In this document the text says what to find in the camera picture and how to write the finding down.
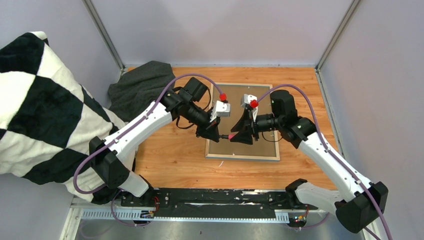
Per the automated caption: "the white slotted cable duct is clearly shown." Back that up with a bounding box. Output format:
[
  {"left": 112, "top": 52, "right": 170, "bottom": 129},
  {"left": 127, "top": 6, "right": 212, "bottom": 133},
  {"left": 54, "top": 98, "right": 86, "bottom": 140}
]
[{"left": 81, "top": 208, "right": 290, "bottom": 224}]

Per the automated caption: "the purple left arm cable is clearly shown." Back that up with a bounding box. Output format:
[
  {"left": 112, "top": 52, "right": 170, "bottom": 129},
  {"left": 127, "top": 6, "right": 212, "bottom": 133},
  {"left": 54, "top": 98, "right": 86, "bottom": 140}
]
[{"left": 72, "top": 73, "right": 227, "bottom": 227}]

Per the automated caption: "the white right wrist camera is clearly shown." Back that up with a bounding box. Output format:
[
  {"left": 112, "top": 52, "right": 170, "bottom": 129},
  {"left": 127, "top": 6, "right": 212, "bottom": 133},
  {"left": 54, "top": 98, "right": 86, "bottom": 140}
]
[{"left": 241, "top": 94, "right": 259, "bottom": 122}]

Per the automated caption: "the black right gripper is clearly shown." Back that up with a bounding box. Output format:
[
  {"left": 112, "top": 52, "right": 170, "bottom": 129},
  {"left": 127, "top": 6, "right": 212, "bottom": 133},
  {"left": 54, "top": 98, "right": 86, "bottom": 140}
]
[{"left": 230, "top": 109, "right": 283, "bottom": 145}]

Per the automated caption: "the aluminium corner post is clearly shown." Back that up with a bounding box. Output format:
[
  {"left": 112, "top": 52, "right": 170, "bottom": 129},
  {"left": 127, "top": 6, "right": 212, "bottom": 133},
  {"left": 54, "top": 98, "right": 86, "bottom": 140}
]
[
  {"left": 82, "top": 0, "right": 126, "bottom": 75},
  {"left": 315, "top": 0, "right": 362, "bottom": 73}
]

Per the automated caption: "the left aluminium corner post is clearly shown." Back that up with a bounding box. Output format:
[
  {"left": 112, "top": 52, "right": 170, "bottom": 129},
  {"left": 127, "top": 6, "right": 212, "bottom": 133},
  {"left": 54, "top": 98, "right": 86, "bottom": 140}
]
[{"left": 82, "top": 0, "right": 126, "bottom": 75}]

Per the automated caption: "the right aluminium corner post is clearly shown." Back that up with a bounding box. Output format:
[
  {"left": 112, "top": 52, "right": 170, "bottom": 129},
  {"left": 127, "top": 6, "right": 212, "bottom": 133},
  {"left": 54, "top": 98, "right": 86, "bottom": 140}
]
[{"left": 315, "top": 0, "right": 362, "bottom": 73}]

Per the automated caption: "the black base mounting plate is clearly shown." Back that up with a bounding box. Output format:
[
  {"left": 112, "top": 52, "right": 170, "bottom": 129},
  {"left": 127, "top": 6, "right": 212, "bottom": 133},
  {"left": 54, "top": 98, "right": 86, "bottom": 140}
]
[{"left": 120, "top": 188, "right": 316, "bottom": 219}]

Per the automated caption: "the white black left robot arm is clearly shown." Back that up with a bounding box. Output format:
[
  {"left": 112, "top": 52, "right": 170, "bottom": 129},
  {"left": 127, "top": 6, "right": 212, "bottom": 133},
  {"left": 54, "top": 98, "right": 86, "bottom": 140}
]
[{"left": 88, "top": 74, "right": 231, "bottom": 207}]

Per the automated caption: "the wooden photo frame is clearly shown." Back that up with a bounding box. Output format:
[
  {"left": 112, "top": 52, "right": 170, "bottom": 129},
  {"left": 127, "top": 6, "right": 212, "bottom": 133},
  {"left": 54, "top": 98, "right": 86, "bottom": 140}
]
[{"left": 205, "top": 82, "right": 280, "bottom": 162}]

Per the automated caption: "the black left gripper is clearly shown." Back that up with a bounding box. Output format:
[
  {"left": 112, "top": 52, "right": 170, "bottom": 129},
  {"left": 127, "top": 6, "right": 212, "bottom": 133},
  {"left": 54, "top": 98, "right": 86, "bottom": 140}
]
[{"left": 185, "top": 102, "right": 221, "bottom": 142}]

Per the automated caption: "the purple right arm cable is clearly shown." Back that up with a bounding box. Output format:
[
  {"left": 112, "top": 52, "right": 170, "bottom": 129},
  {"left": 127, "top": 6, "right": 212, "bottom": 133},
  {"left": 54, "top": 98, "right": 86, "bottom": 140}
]
[{"left": 250, "top": 83, "right": 395, "bottom": 240}]

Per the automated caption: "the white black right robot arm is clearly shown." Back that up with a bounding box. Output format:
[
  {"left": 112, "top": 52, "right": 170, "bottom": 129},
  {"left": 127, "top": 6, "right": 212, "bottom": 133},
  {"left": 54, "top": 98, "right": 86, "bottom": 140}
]
[{"left": 229, "top": 90, "right": 389, "bottom": 233}]

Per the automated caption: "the black white checkered blanket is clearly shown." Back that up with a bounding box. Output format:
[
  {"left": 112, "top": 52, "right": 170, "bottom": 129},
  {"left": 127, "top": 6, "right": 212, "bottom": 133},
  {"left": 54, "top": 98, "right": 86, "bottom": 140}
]
[{"left": 0, "top": 31, "right": 125, "bottom": 205}]

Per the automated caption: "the dark grey cloth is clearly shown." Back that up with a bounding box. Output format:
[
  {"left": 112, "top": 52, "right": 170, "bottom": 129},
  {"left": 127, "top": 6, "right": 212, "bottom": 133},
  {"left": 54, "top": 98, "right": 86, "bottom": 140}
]
[{"left": 107, "top": 60, "right": 175, "bottom": 122}]

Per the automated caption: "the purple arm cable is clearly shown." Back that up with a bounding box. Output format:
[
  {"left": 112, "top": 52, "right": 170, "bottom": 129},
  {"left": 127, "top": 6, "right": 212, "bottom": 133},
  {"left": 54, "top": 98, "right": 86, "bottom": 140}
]
[
  {"left": 250, "top": 83, "right": 395, "bottom": 240},
  {"left": 72, "top": 73, "right": 227, "bottom": 227}
]

